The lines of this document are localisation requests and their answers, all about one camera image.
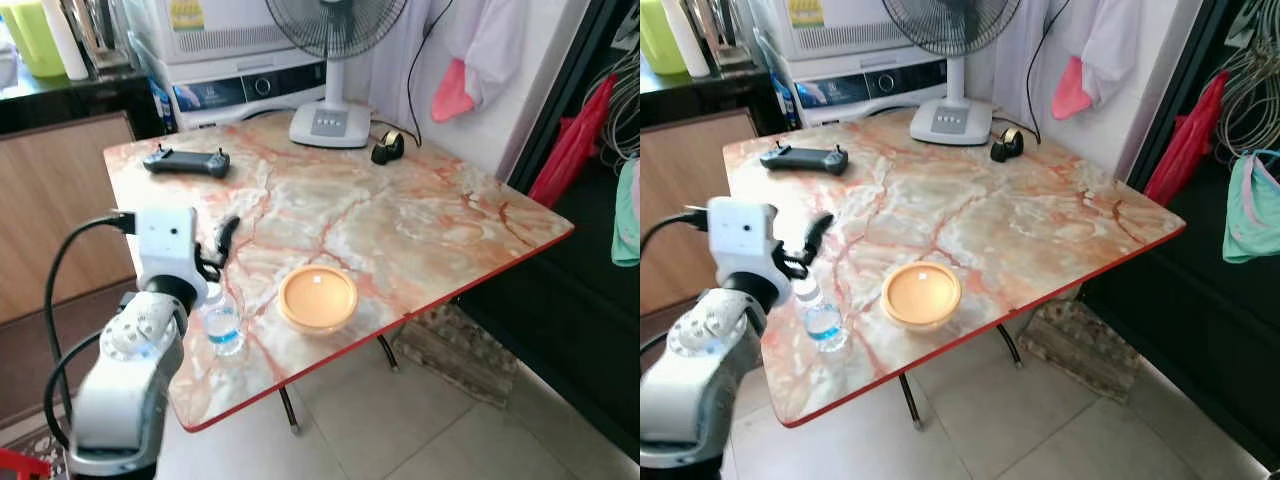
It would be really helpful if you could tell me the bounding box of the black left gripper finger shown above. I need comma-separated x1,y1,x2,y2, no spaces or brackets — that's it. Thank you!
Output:
213,215,242,270
799,213,836,267

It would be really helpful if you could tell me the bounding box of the clear plastic water bottle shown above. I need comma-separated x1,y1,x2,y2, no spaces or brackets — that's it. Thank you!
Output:
200,284,247,357
795,280,847,353

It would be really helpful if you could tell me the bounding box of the black handheld controller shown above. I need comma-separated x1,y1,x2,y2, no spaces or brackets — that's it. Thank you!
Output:
143,147,232,180
759,143,850,177

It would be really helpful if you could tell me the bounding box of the orange round bowl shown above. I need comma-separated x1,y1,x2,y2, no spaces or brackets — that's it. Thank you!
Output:
881,262,963,332
277,265,360,335

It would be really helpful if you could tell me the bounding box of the brown wooden panel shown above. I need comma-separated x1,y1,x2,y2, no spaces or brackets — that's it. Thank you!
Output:
640,108,759,316
0,112,137,323

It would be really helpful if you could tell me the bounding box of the marble pattern folding table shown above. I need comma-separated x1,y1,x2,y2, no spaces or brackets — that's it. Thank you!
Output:
722,106,1187,431
103,108,576,436

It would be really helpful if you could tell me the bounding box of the white washing machine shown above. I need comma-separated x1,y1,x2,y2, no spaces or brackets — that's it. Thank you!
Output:
750,0,953,129
130,0,336,133

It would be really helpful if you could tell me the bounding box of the white standing desk fan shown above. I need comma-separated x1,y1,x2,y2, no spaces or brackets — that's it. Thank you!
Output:
882,0,1023,147
265,0,409,150

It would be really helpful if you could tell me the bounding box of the green hanging garment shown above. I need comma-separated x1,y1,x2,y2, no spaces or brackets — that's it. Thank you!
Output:
1222,150,1280,265
611,158,641,268

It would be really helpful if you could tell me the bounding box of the black tape dispenser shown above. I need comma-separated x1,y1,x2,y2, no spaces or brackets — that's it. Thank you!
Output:
370,130,406,166
990,127,1026,164

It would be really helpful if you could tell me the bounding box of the black kitchen counter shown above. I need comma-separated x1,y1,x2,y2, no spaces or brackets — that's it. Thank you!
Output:
640,64,791,129
0,66,167,137

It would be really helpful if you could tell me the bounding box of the steel kitchen utensil rack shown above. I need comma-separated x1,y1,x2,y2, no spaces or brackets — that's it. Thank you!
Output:
700,0,763,71
70,0,137,73

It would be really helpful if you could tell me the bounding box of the black cabinet silver trim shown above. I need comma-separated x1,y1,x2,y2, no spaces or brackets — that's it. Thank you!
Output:
455,0,641,456
1078,0,1280,473

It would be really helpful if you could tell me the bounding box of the green plastic bin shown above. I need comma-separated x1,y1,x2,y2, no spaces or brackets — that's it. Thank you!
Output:
640,0,689,76
0,0,67,79

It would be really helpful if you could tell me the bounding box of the red hanging bag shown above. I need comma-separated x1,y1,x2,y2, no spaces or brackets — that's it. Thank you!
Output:
528,74,619,209
1145,70,1229,208

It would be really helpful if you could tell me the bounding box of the woven brown floor mat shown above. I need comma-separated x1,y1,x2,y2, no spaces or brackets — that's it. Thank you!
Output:
394,304,503,407
1018,300,1127,402

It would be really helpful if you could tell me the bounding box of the red plastic object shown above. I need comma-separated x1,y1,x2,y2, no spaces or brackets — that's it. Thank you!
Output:
0,447,52,480

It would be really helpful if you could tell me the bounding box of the white and pink hanging garment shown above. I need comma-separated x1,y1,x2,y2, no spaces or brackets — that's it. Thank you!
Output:
1050,0,1151,121
430,0,531,124

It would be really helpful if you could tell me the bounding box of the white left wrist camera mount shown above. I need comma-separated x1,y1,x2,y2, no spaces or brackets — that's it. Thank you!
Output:
135,207,198,291
707,197,779,291

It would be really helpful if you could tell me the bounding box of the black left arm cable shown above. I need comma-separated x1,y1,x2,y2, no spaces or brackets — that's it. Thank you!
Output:
640,205,713,356
43,210,138,451

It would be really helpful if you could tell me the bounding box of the black fan power cable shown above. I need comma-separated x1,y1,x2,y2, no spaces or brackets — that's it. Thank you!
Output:
1023,0,1072,144
404,0,453,147

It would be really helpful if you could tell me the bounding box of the grey coiled wire bundle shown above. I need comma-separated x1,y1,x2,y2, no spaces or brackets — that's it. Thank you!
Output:
598,40,641,163
1215,0,1280,161

